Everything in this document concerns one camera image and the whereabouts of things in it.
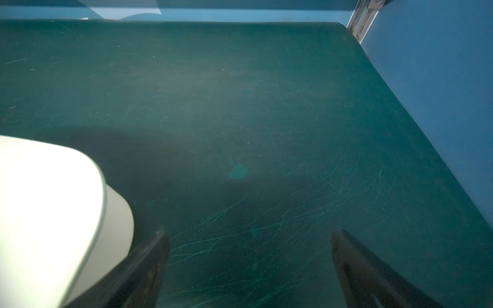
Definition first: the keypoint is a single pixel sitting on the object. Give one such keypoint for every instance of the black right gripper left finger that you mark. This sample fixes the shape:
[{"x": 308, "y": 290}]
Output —
[{"x": 134, "y": 282}]

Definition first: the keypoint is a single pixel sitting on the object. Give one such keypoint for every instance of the white oval storage box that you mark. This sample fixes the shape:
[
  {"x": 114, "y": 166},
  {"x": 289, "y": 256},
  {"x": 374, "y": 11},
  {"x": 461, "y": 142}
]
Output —
[{"x": 63, "y": 228}]

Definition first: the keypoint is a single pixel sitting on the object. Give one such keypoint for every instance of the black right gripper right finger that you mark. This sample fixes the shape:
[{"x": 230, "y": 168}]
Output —
[{"x": 367, "y": 281}]

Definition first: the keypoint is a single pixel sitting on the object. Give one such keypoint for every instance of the aluminium corner frame post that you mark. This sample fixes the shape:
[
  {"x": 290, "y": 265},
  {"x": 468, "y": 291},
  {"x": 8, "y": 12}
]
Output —
[{"x": 363, "y": 17}]

